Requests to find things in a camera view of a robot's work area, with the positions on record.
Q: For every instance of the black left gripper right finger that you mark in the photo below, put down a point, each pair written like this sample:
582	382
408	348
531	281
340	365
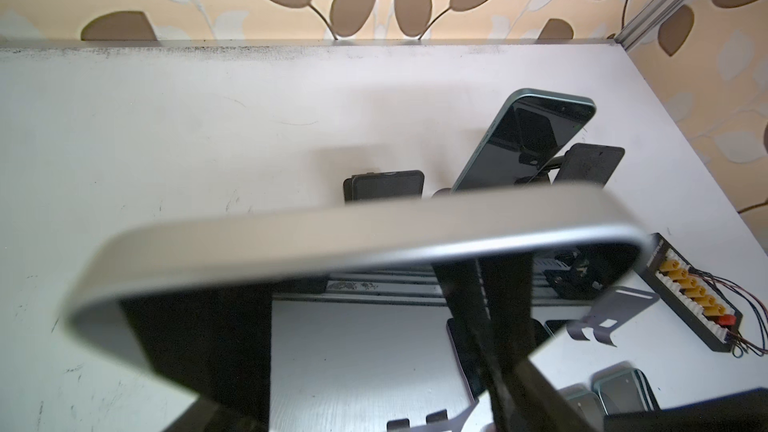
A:
523	399

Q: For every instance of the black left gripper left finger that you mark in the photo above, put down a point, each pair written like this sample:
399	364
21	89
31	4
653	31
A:
204	415

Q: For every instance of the silver phone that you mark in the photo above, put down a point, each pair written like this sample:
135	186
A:
191	301

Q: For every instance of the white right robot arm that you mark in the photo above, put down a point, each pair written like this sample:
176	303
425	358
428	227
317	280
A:
744	411

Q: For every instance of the black phone stand front left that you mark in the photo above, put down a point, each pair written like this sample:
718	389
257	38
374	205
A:
435	422

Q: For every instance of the black flat phone stand left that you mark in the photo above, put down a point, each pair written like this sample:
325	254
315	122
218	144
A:
383	185

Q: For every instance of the black flat stand back right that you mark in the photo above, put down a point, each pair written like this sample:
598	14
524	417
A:
585	162

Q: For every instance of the black charging board yellow plugs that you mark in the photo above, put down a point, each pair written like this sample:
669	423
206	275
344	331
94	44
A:
703	301

